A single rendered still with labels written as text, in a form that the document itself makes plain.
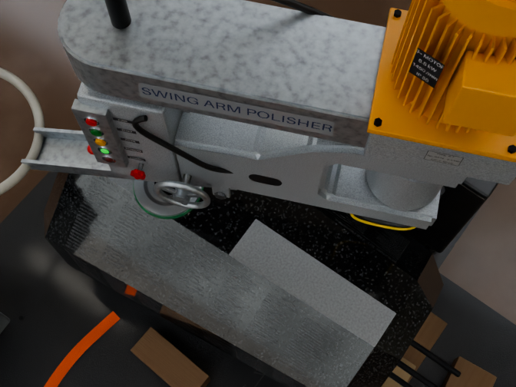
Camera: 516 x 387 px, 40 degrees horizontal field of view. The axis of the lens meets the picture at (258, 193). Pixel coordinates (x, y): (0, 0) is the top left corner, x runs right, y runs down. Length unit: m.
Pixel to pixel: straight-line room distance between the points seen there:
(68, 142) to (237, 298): 0.71
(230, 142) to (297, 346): 0.79
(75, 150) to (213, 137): 0.67
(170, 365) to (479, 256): 1.37
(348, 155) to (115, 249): 1.06
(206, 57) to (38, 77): 2.16
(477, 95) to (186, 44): 0.60
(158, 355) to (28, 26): 1.76
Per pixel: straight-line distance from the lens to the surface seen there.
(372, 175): 1.73
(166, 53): 1.43
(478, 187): 2.43
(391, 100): 1.37
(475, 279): 3.13
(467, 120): 1.20
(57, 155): 2.26
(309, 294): 2.13
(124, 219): 2.30
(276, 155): 1.61
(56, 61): 3.54
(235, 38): 1.44
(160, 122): 1.57
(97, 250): 2.40
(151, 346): 2.81
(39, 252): 3.13
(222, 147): 1.66
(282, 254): 2.15
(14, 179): 2.26
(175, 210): 2.18
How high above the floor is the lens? 2.88
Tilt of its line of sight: 68 degrees down
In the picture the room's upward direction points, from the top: 1 degrees clockwise
